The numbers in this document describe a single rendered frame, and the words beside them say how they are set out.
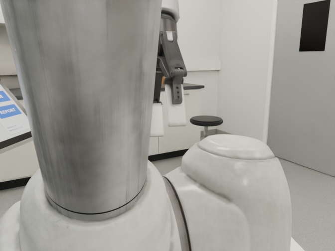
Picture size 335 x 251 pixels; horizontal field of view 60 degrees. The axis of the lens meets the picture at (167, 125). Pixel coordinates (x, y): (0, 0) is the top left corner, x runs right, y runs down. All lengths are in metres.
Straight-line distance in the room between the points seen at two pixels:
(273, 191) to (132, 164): 0.21
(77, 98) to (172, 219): 0.21
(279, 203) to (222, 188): 0.08
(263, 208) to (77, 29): 0.30
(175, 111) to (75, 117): 0.29
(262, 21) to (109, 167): 3.95
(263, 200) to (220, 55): 4.35
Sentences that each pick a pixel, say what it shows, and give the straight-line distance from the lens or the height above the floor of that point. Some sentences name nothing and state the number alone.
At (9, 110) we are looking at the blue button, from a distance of 1.12.
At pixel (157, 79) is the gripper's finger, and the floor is 1.18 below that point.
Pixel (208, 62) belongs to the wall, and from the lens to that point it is 4.52.
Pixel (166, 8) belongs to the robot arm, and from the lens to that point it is 0.57.
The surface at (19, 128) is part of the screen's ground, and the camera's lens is 1.09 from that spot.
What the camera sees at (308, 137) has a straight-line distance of 3.64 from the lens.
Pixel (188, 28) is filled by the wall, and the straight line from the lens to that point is 4.39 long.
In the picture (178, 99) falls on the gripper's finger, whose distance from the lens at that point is 0.46.
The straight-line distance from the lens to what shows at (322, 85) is 3.50.
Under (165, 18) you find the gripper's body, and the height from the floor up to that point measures 1.29.
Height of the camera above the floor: 1.22
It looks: 13 degrees down
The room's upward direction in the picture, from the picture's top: straight up
